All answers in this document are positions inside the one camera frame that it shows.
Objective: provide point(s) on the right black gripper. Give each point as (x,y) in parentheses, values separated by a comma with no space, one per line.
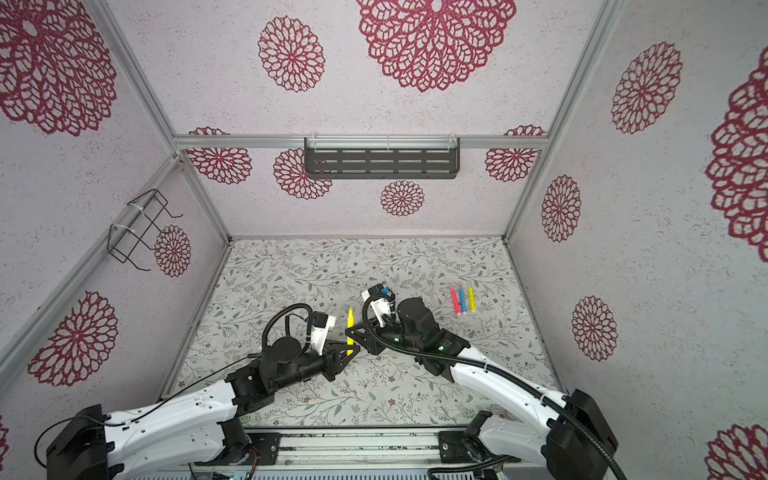
(370,345)

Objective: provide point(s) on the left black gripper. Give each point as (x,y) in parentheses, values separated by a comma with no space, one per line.
(333,357)

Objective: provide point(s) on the yellow highlighter pen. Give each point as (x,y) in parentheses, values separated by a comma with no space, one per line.
(471,298)
(350,324)

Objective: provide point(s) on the pink highlighter pen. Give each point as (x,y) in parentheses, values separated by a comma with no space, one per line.
(456,301)

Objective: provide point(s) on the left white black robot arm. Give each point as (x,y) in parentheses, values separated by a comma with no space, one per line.
(202,426)

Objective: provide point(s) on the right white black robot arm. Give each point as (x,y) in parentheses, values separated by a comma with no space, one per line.
(566,434)

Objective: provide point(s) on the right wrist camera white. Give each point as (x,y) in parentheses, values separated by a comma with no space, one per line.
(384,309)

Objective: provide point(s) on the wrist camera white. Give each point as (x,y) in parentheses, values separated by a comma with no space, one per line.
(384,309)
(321,324)

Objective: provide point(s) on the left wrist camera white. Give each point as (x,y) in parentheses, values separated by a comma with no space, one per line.
(321,324)

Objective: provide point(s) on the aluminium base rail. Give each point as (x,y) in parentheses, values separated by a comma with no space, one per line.
(356,448)

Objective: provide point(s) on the dark grey wall shelf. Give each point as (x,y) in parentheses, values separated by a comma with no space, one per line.
(386,160)

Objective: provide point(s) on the black wire wall basket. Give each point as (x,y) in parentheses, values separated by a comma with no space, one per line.
(168,243)

